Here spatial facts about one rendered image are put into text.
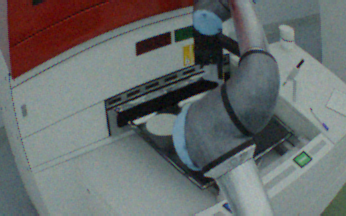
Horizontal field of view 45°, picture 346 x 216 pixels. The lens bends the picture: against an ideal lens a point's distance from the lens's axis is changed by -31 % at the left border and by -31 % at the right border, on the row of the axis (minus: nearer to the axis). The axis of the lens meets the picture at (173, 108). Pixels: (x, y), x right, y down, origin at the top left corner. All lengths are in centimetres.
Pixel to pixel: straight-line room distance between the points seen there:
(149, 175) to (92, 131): 22
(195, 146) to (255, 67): 19
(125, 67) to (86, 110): 17
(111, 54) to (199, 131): 59
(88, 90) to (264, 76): 70
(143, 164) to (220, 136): 63
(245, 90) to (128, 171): 69
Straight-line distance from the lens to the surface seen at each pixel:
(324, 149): 146
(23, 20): 131
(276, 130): 161
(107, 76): 159
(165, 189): 154
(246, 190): 103
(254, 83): 100
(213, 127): 102
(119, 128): 169
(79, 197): 179
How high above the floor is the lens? 187
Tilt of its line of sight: 35 degrees down
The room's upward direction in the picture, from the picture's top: 3 degrees counter-clockwise
